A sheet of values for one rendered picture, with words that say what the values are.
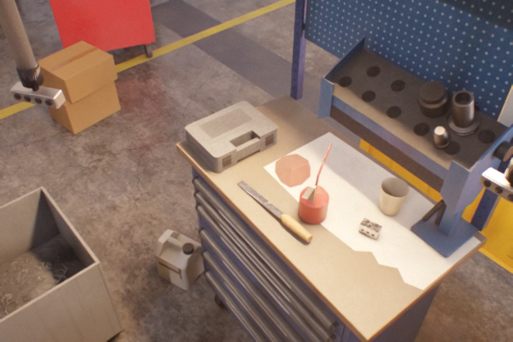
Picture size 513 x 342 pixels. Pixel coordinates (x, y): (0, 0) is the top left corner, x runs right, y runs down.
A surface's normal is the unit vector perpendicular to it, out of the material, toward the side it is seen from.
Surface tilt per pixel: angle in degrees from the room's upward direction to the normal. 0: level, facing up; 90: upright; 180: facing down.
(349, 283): 0
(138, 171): 0
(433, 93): 27
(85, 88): 90
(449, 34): 90
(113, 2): 90
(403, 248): 0
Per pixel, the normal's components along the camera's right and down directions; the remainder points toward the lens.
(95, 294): 0.66, 0.51
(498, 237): -0.76, 0.43
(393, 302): 0.00, -0.75
